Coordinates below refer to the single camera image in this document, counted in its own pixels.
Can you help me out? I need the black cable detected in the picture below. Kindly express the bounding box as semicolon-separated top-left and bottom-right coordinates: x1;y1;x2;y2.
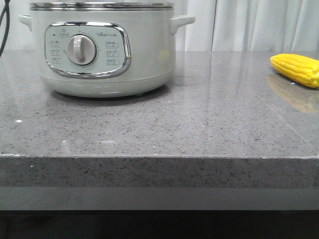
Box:
0;0;10;58

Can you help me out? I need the pale green electric pot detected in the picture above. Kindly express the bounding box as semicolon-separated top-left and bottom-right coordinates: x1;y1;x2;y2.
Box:
19;6;195;98

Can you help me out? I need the yellow corn cob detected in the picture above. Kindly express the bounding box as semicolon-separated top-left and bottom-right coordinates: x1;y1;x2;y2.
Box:
270;53;319;89

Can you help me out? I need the white curtain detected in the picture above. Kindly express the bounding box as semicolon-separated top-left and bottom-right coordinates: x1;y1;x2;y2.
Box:
0;0;319;52

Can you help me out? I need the glass pot lid steel rim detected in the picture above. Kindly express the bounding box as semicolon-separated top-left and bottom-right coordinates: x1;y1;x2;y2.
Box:
29;2;174;11

